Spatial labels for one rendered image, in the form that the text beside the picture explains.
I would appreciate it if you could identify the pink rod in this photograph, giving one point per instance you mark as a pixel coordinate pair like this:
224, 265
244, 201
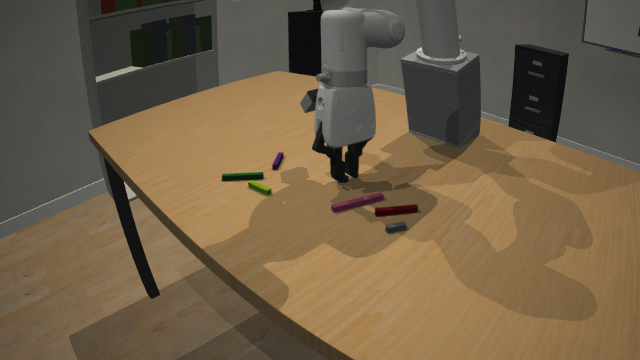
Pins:
357, 202

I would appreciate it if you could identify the lime green rod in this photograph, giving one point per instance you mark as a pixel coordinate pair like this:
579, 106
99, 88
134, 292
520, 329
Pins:
259, 187

